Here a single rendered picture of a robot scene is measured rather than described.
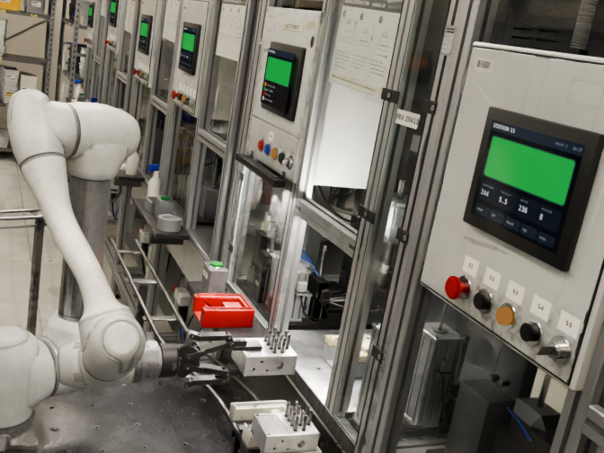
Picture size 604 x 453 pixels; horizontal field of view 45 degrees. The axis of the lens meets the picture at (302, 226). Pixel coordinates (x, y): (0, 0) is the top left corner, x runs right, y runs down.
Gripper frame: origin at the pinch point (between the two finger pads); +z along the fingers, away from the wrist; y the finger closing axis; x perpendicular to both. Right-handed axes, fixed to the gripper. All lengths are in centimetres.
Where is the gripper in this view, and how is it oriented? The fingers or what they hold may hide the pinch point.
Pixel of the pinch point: (245, 356)
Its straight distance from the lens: 170.1
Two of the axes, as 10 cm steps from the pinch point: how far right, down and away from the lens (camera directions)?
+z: 9.1, 0.3, 4.0
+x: -3.8, -3.0, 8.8
